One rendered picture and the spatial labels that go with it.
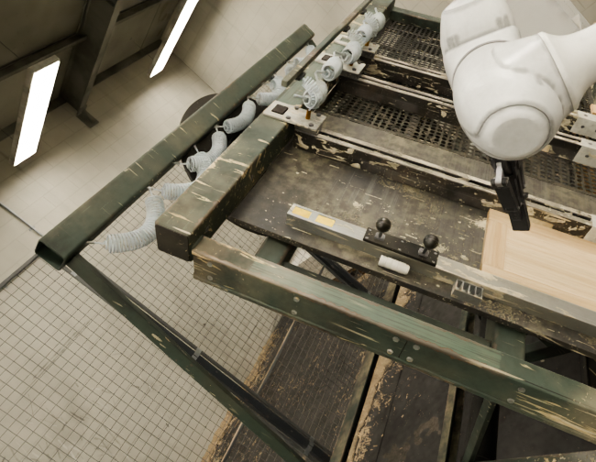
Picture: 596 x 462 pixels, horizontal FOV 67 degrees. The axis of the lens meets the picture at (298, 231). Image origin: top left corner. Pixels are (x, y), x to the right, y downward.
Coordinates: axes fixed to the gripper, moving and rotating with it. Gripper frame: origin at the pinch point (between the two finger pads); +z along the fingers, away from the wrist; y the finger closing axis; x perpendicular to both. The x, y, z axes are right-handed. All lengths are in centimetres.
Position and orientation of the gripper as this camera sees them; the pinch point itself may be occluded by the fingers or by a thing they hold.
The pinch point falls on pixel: (518, 214)
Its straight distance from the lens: 95.6
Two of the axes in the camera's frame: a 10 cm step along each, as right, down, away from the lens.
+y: -4.6, 7.0, -5.5
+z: 4.4, 7.2, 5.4
